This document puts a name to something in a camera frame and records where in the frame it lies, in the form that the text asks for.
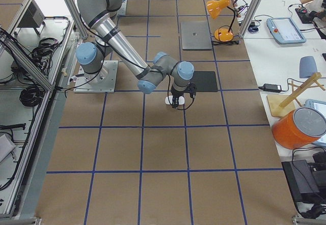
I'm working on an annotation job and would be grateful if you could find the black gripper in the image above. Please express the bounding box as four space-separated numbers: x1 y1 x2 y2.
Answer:
171 82 197 108

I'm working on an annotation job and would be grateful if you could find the white computer mouse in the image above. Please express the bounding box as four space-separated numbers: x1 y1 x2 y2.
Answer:
165 95 185 105

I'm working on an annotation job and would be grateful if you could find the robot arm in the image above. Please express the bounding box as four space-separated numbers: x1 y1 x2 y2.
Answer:
77 0 197 108

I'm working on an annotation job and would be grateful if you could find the black mousepad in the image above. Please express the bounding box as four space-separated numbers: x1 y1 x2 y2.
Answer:
191 71 218 92

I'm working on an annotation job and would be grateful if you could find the silver laptop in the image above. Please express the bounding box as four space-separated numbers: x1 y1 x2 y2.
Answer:
180 20 212 51

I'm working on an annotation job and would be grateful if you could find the orange desk lamp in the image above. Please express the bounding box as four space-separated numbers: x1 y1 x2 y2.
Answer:
206 0 234 43

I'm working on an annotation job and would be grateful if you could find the black power adapter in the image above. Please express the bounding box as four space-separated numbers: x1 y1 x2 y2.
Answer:
258 83 282 93

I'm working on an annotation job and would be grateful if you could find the wooden stand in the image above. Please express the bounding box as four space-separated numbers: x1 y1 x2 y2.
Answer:
267 72 325 118

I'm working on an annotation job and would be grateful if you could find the blue teach pendant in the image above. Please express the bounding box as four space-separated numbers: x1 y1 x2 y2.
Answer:
266 17 306 44

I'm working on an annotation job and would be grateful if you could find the orange cylinder container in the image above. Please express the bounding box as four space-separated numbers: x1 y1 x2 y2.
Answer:
271 107 325 149

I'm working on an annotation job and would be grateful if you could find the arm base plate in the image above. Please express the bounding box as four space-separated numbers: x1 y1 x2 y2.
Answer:
73 60 118 93

